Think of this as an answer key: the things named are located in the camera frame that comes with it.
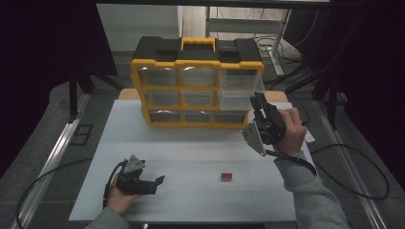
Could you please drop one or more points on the set of closed clear drawers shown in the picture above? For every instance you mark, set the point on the set of closed clear drawers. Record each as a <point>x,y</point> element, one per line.
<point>159,76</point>

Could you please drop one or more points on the person's right hand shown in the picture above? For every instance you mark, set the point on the person's right hand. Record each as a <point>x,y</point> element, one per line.
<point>294,133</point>

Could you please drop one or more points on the dark curtain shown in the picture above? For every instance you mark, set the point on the dark curtain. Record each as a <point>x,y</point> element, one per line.
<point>372,63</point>
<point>38,63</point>

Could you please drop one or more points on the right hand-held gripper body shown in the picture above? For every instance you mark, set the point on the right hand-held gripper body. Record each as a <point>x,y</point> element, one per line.
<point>270,127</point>

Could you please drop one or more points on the aluminium floor rail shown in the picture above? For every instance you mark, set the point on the aluminium floor rail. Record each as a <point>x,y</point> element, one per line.
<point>337,140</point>
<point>60,143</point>

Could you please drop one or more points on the black floor frame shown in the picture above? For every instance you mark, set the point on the black floor frame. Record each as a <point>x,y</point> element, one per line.
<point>81,135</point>

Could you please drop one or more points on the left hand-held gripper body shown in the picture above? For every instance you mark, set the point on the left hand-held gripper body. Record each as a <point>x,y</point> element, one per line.
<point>133,183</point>

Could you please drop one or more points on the black stand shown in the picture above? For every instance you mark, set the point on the black stand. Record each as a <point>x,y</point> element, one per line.
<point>73,95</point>
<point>332,105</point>

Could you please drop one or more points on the clear plastic drawer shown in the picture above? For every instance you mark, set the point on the clear plastic drawer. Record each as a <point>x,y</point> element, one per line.
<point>238,98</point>

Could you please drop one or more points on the white metal desk frame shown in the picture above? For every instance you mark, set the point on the white metal desk frame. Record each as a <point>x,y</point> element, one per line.
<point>245,25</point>

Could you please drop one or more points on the yellow black drawer organizer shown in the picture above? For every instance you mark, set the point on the yellow black drawer organizer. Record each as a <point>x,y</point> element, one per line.
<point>197,51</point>

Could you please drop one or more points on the red wooden block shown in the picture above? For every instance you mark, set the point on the red wooden block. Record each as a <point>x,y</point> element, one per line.
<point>226,176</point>

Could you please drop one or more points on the black overhead bar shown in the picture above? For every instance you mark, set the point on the black overhead bar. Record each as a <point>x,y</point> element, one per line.
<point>207,3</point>

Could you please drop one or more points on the person's left hand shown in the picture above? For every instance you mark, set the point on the person's left hand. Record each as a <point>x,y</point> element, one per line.
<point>119,200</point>

